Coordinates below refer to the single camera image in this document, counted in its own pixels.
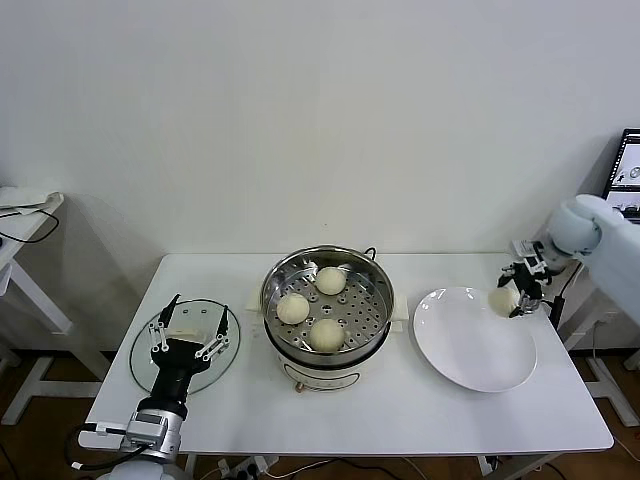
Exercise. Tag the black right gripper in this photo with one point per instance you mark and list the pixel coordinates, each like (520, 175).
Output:
(525, 285)

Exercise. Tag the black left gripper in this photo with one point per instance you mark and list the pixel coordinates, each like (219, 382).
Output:
(175, 360)

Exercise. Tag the white steamed baozi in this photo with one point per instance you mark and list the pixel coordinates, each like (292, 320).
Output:
(326, 336)
(292, 309)
(502, 301)
(330, 281)

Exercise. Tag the round glass pot lid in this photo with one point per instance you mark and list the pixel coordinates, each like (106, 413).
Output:
(227, 365)

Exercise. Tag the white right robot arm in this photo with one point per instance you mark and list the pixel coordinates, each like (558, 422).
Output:
(600, 240)

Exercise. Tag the stainless steel steamer basket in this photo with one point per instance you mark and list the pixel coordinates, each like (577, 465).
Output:
(360, 295)

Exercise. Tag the white round plate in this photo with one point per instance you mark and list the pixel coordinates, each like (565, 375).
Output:
(465, 340)

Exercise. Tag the white laptop side table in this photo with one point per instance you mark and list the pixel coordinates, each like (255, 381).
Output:
(575, 336)

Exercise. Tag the white electric cooker pot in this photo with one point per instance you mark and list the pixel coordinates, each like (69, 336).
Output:
(325, 374)

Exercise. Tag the white power strip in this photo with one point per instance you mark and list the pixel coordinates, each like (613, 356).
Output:
(250, 465)

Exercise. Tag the grey open laptop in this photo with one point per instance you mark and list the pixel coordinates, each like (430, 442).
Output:
(627, 165)

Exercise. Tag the white side table with cloth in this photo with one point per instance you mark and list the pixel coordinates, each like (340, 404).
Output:
(30, 235)

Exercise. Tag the white folded cloth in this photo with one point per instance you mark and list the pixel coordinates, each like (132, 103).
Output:
(30, 197)

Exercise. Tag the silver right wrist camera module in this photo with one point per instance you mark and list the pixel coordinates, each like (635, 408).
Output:
(527, 250)

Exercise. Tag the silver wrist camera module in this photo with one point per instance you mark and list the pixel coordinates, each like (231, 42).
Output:
(147, 425)
(527, 250)

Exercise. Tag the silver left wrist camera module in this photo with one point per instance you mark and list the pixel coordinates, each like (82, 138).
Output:
(147, 425)

